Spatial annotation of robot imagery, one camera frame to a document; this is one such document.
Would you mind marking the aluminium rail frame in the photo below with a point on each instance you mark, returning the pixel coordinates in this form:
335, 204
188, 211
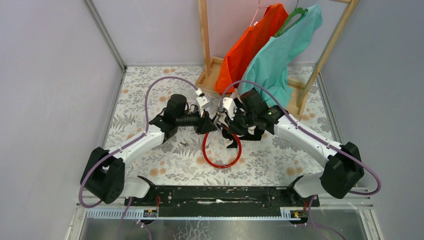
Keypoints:
350, 218

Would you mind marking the wooden clothes rack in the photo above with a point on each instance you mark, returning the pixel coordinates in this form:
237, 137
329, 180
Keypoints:
296, 106

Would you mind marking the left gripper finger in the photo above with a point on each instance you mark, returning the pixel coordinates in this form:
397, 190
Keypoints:
202, 125
208, 125

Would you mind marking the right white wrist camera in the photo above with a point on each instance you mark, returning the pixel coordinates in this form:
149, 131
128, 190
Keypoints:
227, 105

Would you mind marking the green hanger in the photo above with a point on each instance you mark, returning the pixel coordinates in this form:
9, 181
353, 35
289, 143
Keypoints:
299, 11

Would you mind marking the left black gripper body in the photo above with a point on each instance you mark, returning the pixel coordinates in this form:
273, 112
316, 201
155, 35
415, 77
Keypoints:
188, 120

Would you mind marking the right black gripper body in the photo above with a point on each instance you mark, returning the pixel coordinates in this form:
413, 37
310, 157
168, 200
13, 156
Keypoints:
245, 118

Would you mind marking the floral table mat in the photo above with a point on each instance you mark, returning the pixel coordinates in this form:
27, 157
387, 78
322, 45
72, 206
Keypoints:
271, 161

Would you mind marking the red cable lock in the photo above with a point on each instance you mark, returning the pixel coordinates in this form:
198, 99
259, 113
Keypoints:
221, 150

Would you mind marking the orange t-shirt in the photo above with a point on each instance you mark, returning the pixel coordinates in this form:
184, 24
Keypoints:
238, 58

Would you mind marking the pink hanger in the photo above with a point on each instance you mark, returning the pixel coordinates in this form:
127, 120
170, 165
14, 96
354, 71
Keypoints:
259, 9

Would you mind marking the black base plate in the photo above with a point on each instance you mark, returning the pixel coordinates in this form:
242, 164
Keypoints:
222, 201

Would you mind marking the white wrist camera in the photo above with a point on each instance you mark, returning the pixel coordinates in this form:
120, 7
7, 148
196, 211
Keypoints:
227, 105
203, 101

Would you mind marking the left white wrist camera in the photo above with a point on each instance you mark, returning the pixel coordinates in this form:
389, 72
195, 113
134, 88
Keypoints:
203, 101

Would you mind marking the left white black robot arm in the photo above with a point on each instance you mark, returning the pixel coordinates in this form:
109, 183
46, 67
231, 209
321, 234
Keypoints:
104, 174

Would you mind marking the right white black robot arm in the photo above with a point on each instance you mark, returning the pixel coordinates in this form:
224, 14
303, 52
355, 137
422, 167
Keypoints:
340, 174

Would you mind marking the black white striped cloth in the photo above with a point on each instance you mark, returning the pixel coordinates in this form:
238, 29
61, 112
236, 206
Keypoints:
245, 134

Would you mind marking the teal t-shirt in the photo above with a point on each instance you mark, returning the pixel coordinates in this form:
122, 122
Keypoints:
269, 68

